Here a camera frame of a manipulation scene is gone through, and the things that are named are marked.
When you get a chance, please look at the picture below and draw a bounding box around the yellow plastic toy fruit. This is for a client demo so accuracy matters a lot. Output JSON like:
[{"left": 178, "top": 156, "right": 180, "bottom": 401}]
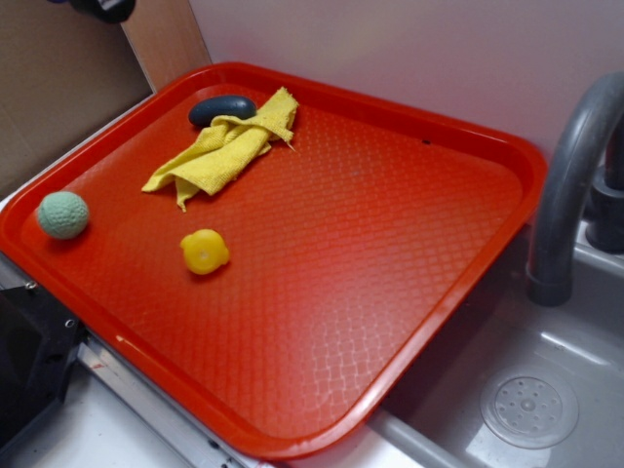
[{"left": 179, "top": 229, "right": 230, "bottom": 275}]

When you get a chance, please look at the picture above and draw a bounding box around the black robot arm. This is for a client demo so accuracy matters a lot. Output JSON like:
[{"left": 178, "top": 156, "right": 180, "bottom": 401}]
[{"left": 49, "top": 0, "right": 137, "bottom": 24}]

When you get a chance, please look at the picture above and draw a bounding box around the dark faucet knob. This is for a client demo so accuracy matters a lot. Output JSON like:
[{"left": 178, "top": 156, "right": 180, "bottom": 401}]
[{"left": 585, "top": 119, "right": 623, "bottom": 254}]

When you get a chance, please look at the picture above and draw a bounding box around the red plastic tray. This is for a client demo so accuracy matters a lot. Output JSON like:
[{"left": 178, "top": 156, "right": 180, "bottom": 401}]
[{"left": 1, "top": 63, "right": 546, "bottom": 461}]

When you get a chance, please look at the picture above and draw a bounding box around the dark green plastic pickle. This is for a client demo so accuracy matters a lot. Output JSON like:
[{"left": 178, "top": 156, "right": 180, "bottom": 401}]
[{"left": 188, "top": 95, "right": 257, "bottom": 128}]

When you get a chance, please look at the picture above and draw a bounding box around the black metal bracket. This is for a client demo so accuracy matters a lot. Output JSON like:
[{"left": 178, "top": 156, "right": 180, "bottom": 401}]
[{"left": 1, "top": 283, "right": 85, "bottom": 452}]

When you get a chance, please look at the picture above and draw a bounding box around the pale green textured ball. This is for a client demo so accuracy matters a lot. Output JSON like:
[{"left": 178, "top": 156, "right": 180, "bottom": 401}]
[{"left": 36, "top": 191, "right": 90, "bottom": 240}]

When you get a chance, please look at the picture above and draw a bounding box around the yellow cloth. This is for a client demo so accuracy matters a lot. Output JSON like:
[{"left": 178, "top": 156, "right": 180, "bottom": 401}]
[{"left": 141, "top": 87, "right": 298, "bottom": 211}]

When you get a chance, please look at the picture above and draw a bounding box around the grey toy sink basin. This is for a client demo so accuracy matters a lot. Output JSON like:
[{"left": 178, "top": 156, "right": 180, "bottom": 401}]
[{"left": 370, "top": 234, "right": 623, "bottom": 467}]

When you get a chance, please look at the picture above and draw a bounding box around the wooden back panel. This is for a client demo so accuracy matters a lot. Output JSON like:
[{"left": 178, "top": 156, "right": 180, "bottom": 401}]
[{"left": 122, "top": 0, "right": 212, "bottom": 93}]

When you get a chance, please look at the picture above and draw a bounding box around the grey curved faucet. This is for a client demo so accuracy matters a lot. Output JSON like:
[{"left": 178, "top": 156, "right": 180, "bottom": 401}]
[{"left": 526, "top": 71, "right": 623, "bottom": 306}]

